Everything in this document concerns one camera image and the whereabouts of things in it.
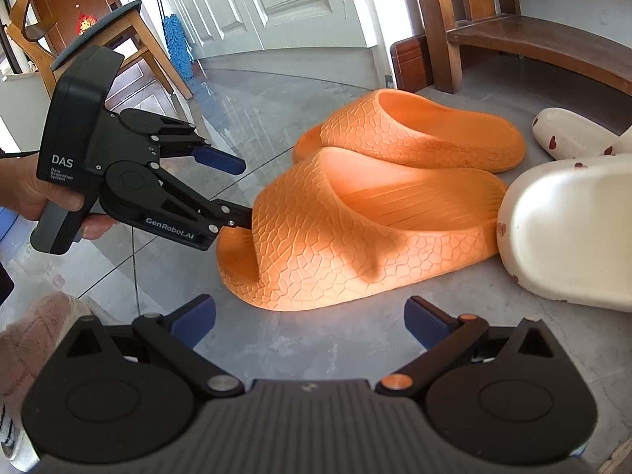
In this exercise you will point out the blue duster mop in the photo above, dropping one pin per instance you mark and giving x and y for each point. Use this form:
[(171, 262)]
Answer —
[(178, 49)]

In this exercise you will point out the orange textured slipper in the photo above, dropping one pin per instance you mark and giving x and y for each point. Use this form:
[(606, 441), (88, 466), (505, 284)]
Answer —
[(345, 237), (419, 128)]

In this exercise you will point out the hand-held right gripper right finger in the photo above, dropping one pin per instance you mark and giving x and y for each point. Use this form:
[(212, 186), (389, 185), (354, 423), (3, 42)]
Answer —
[(424, 323)]

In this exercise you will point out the wooden chair with grey cushion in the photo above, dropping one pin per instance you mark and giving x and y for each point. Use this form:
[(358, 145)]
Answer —
[(133, 24)]

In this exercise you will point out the white panel door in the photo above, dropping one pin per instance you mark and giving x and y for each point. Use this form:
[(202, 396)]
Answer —
[(276, 0)]

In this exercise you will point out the person's left hand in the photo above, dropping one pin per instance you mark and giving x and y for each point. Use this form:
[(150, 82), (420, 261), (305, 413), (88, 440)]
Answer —
[(24, 187)]

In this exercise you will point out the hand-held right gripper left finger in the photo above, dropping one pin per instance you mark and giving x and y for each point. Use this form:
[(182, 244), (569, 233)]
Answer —
[(197, 323)]

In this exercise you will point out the wooden shoe rack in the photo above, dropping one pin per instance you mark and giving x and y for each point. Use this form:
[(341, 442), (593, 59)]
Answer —
[(518, 39)]

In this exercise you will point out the pink slipper on person's foot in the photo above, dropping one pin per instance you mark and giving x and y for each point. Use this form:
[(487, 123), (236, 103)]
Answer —
[(34, 335)]

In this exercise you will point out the red door ornament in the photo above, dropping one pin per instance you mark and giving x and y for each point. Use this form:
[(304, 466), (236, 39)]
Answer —
[(84, 22)]

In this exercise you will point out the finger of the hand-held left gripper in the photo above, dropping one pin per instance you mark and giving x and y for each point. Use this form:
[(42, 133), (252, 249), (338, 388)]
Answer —
[(232, 217), (217, 160)]

